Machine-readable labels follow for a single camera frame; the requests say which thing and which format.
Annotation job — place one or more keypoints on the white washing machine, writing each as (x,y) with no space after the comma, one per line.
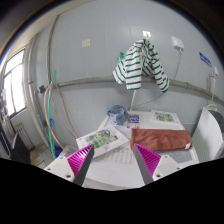
(118,169)

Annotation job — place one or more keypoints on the green picture card far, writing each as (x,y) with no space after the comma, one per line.
(167,117)

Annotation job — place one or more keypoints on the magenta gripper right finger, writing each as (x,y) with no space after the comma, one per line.
(147,161)

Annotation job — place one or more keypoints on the blue grey crumpled cloth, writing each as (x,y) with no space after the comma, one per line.
(118,114)

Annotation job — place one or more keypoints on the white wall switch plate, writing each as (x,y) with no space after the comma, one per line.
(86,43)

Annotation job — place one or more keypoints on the large green picture card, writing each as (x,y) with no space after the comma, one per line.
(103,140)

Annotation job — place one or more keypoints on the white appliance at right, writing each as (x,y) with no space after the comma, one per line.
(208,137)

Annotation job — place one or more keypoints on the green white striped shirt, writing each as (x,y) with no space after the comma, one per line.
(141,59)

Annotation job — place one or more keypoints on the brown towel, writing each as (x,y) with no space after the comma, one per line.
(161,139)

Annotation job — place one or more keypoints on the small purple picture card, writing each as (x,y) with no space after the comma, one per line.
(133,121)

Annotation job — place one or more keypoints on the blue wall sign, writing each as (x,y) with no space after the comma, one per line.
(205,59)

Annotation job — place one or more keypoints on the white radiator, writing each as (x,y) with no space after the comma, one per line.
(21,131)

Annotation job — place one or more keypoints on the vertical grey wall pipe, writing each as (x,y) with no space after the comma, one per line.
(30,100)

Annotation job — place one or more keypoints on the window with frame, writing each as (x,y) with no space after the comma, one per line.
(13,83)

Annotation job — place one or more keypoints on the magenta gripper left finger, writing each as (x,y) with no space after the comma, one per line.
(80,162)

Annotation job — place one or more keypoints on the horizontal grey wall pipe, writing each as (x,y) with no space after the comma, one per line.
(174,83)

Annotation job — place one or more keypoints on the white wall socket box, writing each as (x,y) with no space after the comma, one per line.
(177,43)

